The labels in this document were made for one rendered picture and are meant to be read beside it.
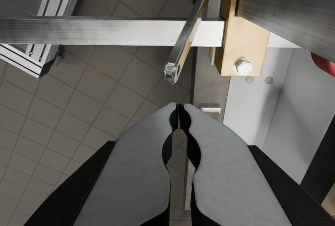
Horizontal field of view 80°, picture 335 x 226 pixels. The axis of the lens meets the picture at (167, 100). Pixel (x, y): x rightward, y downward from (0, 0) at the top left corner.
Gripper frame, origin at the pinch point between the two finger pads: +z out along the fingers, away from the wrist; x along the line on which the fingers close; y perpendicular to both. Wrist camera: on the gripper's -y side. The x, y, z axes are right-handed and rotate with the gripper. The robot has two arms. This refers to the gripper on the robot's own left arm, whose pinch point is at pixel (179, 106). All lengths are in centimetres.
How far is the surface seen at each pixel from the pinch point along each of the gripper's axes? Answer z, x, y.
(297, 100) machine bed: 30.8, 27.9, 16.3
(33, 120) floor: 100, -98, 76
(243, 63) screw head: 12.4, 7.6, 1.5
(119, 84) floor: 100, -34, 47
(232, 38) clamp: 13.5, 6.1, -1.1
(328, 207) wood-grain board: 11.8, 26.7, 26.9
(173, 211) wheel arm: 7.1, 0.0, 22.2
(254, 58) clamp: 13.5, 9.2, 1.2
